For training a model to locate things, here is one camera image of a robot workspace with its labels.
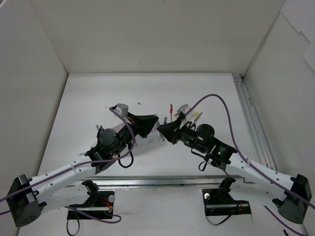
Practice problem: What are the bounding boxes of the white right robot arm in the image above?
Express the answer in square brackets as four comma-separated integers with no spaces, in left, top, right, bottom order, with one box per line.
[158,119,312,224]

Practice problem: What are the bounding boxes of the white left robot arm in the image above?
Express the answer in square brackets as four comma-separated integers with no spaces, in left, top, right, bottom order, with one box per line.
[1,108,158,228]

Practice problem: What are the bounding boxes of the white divided organizer right box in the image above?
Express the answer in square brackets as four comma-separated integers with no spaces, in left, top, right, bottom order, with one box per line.
[135,128,163,147]

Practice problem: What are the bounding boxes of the white divided organizer box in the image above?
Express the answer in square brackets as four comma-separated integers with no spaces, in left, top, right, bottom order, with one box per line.
[135,128,163,147]
[105,123,126,137]

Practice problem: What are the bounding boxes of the white divided organizer left box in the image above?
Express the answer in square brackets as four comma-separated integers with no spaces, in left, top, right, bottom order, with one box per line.
[105,123,126,137]

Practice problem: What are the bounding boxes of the red gel pen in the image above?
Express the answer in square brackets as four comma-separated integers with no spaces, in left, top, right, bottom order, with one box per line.
[170,104,173,122]

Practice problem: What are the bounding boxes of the black handled scissors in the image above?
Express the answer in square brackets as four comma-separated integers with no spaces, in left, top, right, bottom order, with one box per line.
[186,112,203,130]

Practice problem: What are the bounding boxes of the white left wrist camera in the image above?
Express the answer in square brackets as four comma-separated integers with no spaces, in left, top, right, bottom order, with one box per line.
[115,103,128,118]

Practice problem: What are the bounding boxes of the aluminium front rail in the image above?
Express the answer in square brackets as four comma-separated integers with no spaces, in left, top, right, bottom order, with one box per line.
[73,175,247,190]

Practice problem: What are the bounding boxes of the aluminium rail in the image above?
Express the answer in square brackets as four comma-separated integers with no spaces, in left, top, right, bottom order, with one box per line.
[73,175,247,190]
[232,74,277,170]

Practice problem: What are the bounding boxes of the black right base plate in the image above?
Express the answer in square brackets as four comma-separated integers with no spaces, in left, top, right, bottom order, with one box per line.
[202,189,252,216]

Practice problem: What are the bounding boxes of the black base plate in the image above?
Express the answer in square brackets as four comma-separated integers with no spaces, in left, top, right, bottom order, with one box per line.
[71,190,115,220]
[202,189,252,216]

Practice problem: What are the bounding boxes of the aluminium right side rail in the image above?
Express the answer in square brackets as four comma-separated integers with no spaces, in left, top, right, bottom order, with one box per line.
[232,74,277,170]

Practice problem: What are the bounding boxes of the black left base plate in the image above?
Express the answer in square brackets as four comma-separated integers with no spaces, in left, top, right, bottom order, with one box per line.
[71,190,115,220]

